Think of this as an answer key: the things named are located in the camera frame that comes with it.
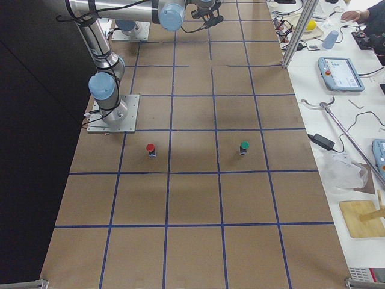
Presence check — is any blue teach pendant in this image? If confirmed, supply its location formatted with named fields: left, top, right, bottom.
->
left=318, top=57, right=365, bottom=92
left=372, top=139, right=385, bottom=178

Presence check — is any person's hand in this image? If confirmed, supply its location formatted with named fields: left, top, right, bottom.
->
left=340, top=10, right=370, bottom=23

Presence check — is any clear plastic bag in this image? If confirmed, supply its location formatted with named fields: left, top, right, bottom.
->
left=316, top=151, right=369, bottom=194

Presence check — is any beige tray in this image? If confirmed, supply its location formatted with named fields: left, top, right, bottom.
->
left=283, top=14, right=324, bottom=40

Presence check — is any blue plastic cup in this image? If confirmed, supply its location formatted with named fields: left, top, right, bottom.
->
left=321, top=30, right=339, bottom=50

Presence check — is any black power adapter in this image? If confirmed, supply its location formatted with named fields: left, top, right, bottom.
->
left=310, top=134, right=335, bottom=151

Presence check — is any yellow lemon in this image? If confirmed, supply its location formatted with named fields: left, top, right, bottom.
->
left=306, top=20, right=317, bottom=31

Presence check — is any red push button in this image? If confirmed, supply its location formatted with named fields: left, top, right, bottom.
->
left=146, top=143, right=156, bottom=158

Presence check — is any aluminium frame post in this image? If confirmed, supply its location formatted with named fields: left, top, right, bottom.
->
left=282, top=0, right=318, bottom=69

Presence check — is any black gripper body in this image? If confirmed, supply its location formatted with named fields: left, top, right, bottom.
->
left=190, top=0, right=223, bottom=27

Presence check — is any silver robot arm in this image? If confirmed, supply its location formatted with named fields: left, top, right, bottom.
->
left=46, top=1, right=191, bottom=127
left=115, top=19, right=141, bottom=35

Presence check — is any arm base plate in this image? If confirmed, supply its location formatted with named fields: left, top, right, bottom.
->
left=110, top=21, right=150, bottom=42
left=87, top=95, right=140, bottom=133

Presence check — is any metal rod with hook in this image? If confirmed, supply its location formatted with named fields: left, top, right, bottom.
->
left=300, top=96, right=384, bottom=186

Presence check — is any green push button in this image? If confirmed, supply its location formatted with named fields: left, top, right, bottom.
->
left=239, top=141, right=250, bottom=155

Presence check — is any wooden cutting board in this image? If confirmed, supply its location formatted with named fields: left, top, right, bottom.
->
left=339, top=200, right=384, bottom=238

